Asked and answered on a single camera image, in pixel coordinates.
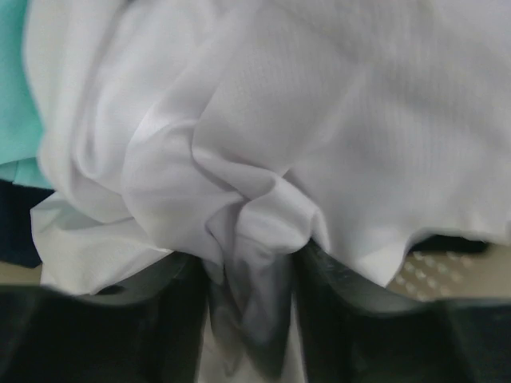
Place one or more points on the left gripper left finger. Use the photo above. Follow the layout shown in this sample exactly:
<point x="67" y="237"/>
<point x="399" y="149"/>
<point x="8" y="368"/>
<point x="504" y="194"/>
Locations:
<point x="147" y="328"/>

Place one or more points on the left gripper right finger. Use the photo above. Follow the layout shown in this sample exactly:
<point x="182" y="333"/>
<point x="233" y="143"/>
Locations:
<point x="354" y="330"/>

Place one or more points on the white t shirt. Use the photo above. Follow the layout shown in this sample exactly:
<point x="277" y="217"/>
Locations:
<point x="238" y="131"/>

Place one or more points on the teal t shirt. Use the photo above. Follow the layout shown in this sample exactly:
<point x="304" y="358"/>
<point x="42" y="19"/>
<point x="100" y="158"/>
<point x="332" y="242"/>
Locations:
<point x="21" y="128"/>

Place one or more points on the cream plastic laundry basket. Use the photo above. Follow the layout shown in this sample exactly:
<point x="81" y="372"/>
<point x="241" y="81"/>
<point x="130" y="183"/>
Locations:
<point x="428" y="276"/>

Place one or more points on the dark blue garment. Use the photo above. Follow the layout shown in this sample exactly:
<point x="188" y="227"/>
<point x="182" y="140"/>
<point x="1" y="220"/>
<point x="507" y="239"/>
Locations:
<point x="17" y="246"/>

